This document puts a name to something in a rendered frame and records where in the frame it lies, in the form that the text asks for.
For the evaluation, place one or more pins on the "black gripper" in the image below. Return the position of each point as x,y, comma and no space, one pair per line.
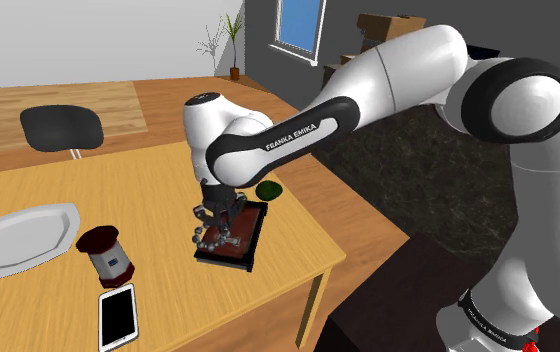
219,197

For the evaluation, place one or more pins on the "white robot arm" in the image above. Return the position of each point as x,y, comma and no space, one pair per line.
406,73

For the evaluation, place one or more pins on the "dark red tray black rim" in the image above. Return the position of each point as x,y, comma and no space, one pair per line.
246,229

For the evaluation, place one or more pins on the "wooden table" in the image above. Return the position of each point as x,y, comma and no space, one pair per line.
163,209

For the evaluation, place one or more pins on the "dark green round fruit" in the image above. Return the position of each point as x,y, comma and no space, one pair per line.
268,190

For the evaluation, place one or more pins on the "red and white jar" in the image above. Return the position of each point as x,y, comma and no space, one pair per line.
109,261

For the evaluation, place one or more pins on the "white tablet black screen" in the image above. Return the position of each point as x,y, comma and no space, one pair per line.
118,317

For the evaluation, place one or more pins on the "potted green plant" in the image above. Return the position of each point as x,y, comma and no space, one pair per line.
234,72

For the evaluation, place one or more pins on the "black chair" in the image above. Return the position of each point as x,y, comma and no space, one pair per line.
60,128

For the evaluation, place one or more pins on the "white oblong plate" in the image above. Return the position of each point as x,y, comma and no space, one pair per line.
16,241

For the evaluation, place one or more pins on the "dark robot stand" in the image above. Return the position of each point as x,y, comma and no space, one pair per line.
397,302

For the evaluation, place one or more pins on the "white framed window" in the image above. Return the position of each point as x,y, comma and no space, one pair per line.
300,22

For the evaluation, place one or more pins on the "brown cardboard box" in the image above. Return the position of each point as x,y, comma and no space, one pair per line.
387,27

